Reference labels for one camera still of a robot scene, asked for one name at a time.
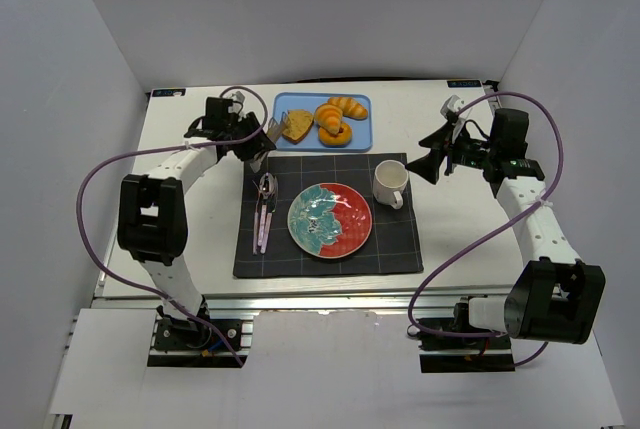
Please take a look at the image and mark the red teal floral plate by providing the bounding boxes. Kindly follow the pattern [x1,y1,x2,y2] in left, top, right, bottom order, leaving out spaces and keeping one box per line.
[287,183,373,260]

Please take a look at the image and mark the metal spoon pink handle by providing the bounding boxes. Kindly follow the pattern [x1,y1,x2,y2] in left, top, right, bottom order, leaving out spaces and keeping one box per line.
[254,172,278,254]

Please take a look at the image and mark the dark checked placemat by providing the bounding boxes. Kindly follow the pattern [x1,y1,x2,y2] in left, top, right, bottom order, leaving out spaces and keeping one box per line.
[233,153,424,279]

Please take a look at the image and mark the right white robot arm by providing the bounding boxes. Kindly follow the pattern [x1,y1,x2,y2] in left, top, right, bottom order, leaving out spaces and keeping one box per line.
[406,108,605,344]

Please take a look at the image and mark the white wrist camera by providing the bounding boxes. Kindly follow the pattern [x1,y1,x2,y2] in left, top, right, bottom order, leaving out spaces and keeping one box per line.
[440,95,465,119]
[230,91,245,114]

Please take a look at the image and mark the right blue table label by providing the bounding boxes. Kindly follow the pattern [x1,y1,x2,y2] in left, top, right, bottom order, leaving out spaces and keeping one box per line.
[447,79,483,88]

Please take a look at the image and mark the striped croissant roll front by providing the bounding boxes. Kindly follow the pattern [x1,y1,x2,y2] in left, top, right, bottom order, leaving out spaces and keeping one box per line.
[314,103,343,134]

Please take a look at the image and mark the white ceramic mug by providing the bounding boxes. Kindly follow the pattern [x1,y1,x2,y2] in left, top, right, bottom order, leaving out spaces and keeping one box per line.
[372,160,409,210]

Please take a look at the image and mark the striped croissant roll back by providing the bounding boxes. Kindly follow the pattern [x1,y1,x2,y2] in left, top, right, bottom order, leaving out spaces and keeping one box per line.
[328,96,369,120]

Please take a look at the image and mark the left blue table label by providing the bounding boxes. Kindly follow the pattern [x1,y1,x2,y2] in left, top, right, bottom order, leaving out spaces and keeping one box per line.
[151,88,186,98]

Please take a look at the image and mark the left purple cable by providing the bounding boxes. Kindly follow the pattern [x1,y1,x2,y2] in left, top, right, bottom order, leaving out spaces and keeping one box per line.
[74,85,269,366]

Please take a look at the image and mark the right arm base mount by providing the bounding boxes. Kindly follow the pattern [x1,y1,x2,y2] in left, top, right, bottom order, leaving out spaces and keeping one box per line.
[412,298,516,374]

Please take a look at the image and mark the metal knife pink handle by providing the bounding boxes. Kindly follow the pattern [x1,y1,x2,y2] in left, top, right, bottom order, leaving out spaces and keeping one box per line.
[260,175,279,254]

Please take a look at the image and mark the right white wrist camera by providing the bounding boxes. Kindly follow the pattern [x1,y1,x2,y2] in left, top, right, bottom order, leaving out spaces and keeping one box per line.
[440,95,465,119]

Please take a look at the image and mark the striped croissant roll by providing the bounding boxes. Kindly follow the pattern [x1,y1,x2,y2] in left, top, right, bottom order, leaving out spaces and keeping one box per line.
[314,103,343,134]
[328,96,369,120]

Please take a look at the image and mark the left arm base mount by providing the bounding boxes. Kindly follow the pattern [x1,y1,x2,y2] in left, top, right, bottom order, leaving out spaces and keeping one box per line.
[147,306,240,369]

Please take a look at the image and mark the aluminium table frame rail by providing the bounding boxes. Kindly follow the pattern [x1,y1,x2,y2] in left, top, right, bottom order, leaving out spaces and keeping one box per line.
[74,288,516,320]

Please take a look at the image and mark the orange ring donut bread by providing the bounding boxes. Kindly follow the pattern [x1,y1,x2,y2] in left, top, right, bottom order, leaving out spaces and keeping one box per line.
[318,122,353,147]

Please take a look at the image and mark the blue plastic tray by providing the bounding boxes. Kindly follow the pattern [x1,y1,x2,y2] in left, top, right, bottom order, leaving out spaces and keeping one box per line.
[273,92,373,153]

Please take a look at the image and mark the metal tongs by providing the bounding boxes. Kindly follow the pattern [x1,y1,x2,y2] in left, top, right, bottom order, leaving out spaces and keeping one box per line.
[249,113,288,173]

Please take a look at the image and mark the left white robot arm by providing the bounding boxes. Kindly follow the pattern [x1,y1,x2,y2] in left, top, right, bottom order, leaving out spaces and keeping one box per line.
[117,91,275,320]

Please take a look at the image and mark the brown bread slice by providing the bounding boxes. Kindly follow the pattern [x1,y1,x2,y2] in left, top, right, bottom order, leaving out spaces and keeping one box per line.
[282,109,314,144]

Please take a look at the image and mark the blue table label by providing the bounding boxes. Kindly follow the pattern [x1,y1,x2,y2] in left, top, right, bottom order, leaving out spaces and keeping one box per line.
[447,79,483,88]
[151,88,186,98]

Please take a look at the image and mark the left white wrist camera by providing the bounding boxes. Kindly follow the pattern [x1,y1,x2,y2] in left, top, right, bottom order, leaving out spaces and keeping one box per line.
[230,91,245,114]

